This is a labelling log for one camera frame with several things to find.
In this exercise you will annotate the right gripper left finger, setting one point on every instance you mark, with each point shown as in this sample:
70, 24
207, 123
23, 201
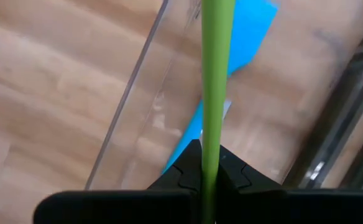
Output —
138, 207

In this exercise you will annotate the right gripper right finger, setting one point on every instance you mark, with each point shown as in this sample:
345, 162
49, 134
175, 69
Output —
278, 207

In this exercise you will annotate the green silicone spatula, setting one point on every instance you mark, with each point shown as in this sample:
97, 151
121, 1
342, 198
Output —
217, 62

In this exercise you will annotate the sky blue silicone spatula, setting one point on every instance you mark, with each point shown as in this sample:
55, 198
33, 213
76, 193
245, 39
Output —
250, 31

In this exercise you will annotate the clear plastic bin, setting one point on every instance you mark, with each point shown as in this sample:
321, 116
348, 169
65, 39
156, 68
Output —
293, 93

